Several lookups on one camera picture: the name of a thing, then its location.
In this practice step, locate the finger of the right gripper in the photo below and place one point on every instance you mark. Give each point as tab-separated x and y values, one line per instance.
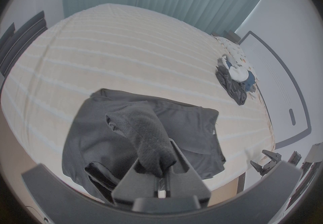
258	167
272	156

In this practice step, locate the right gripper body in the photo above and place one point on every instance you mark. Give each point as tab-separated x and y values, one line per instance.
271	165

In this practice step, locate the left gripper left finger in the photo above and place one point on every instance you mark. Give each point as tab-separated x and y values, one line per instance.
136	185

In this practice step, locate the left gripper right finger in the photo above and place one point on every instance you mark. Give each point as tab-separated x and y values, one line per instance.
186	182

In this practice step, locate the black T-shirt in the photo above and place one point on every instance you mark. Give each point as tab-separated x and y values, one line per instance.
101	127

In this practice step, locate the pile of clothes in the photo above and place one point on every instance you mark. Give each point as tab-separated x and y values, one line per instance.
238	72

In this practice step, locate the bed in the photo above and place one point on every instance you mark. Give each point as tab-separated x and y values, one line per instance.
126	53

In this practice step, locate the black shiny garment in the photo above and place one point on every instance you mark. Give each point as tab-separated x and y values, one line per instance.
232	86

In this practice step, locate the white printed pillow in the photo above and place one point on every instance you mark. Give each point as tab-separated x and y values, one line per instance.
239	51

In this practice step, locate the grey bedside table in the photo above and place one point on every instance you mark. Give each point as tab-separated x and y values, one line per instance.
227	35

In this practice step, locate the black chest of drawers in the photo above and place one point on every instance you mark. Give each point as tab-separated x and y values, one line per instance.
22	38

